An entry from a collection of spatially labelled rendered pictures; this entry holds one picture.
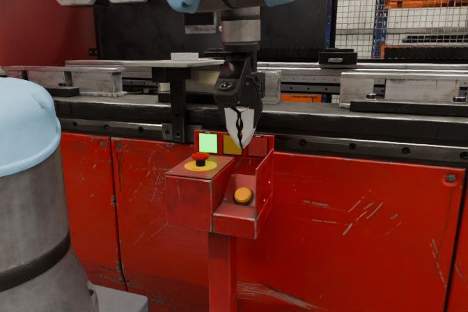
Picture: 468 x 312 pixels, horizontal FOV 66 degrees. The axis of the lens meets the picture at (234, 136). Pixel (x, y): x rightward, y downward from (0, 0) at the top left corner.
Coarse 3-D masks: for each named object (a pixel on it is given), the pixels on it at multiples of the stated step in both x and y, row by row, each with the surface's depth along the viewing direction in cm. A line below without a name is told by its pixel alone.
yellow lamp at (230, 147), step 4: (224, 136) 86; (228, 136) 85; (224, 140) 86; (228, 140) 86; (232, 140) 85; (224, 144) 86; (228, 144) 86; (232, 144) 86; (224, 148) 86; (228, 148) 86; (232, 148) 86; (236, 148) 86; (224, 152) 87; (228, 152) 86; (232, 152) 86; (236, 152) 86; (240, 152) 85
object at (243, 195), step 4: (240, 188) 79; (244, 188) 79; (236, 192) 79; (240, 192) 79; (244, 192) 78; (248, 192) 78; (236, 196) 78; (240, 196) 78; (244, 196) 78; (248, 196) 78; (236, 200) 78; (240, 200) 77; (244, 200) 77; (248, 200) 77
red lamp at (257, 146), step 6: (252, 138) 84; (258, 138) 83; (264, 138) 83; (252, 144) 84; (258, 144) 84; (264, 144) 83; (252, 150) 84; (258, 150) 84; (264, 150) 84; (258, 156) 84; (264, 156) 84
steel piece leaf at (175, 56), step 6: (174, 54) 103; (180, 54) 103; (186, 54) 102; (192, 54) 102; (174, 60) 104; (180, 60) 103; (186, 60) 103; (192, 60) 102; (198, 60) 102; (204, 60) 106
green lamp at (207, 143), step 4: (200, 136) 88; (204, 136) 87; (208, 136) 87; (212, 136) 87; (216, 136) 86; (200, 140) 88; (204, 140) 88; (208, 140) 87; (212, 140) 87; (216, 140) 87; (200, 144) 88; (204, 144) 88; (208, 144) 88; (212, 144) 87; (216, 144) 87; (200, 148) 88; (204, 148) 88; (208, 148) 88; (212, 148) 87; (216, 148) 87; (212, 152) 88; (216, 152) 87
